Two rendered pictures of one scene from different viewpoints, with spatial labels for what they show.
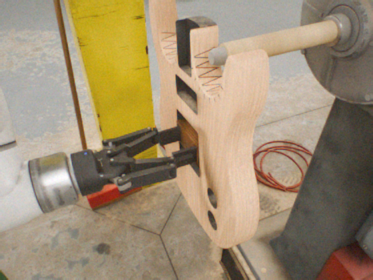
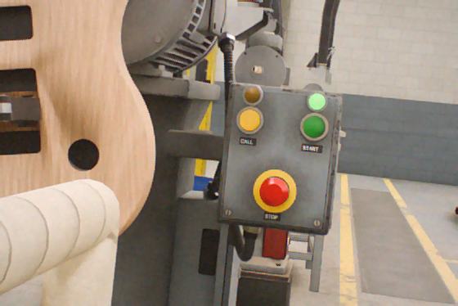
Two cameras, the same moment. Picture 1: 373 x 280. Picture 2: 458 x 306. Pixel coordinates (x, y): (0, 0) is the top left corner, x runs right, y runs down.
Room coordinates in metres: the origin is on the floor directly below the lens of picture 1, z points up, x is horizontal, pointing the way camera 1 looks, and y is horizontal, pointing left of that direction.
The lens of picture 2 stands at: (-0.35, 0.81, 1.10)
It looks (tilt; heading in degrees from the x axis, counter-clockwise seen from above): 3 degrees down; 300
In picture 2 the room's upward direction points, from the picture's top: 6 degrees clockwise
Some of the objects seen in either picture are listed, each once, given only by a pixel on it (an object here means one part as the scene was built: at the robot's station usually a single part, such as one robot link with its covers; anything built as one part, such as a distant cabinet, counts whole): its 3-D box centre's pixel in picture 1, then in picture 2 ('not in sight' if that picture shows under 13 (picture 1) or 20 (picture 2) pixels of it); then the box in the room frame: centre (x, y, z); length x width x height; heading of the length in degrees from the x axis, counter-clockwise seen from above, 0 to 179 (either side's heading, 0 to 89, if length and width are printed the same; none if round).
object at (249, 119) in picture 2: not in sight; (249, 119); (0.27, -0.32, 1.07); 0.03 x 0.01 x 0.03; 23
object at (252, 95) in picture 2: not in sight; (252, 95); (0.27, -0.32, 1.11); 0.03 x 0.01 x 0.03; 23
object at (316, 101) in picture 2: not in sight; (316, 101); (0.19, -0.36, 1.11); 0.03 x 0.01 x 0.03; 23
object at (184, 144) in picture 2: not in sight; (228, 149); (0.36, -0.42, 1.02); 0.19 x 0.04 x 0.04; 23
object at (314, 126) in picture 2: not in sight; (314, 126); (0.19, -0.36, 1.07); 0.03 x 0.01 x 0.03; 23
